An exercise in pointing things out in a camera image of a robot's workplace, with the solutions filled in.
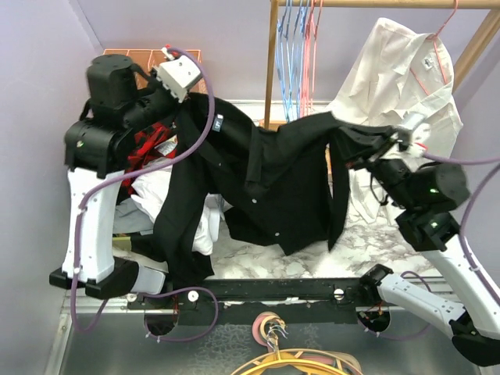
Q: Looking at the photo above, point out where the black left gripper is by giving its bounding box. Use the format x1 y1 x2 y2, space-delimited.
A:
123 66 191 133

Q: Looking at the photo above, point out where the black button shirt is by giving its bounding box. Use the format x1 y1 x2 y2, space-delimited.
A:
130 92 352 288

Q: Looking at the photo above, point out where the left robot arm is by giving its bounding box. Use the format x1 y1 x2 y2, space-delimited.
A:
49 54 178 309

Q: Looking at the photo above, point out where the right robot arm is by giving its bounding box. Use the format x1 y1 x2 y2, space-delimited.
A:
330 124 499 367

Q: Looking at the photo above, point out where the red black plaid shirt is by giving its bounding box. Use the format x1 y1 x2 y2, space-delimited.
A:
125 122 177 173

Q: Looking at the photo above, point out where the white hanging shirt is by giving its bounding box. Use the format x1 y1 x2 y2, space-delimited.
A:
327 17 464 226

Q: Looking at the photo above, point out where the pink hanger bundle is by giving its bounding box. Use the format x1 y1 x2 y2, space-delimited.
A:
299 1 323 117

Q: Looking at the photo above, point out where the white crumpled shirt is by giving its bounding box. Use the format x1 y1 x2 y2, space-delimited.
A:
112 163 221 255

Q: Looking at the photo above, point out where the pink hanger holding shirt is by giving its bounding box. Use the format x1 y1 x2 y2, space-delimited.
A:
427 0 459 86

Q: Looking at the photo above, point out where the blue hanger bundle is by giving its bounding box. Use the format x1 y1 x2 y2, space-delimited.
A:
275 1 310 123

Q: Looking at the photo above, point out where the pink hanger pile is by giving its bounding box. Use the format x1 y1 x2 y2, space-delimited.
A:
252 312 362 374

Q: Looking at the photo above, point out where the yellow hanger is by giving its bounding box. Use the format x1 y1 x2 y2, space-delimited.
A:
232 340 344 374

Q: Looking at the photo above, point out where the peach file organizer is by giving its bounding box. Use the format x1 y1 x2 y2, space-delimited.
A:
103 48 207 94

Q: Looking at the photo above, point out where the wooden clothes rack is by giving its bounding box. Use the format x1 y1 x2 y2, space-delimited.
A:
263 0 499 128

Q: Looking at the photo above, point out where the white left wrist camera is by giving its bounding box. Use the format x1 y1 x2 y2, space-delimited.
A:
153 47 202 103

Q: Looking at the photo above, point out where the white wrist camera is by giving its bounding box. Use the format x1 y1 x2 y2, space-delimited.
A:
395 112 430 158
153 47 202 103

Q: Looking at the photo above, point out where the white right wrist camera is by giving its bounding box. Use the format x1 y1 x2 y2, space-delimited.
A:
395 112 430 158

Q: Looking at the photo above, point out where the black mounting rail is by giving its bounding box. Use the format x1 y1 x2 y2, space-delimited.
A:
129 271 382 326

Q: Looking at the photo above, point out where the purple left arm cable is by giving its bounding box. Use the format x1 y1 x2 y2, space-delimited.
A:
69 45 220 344

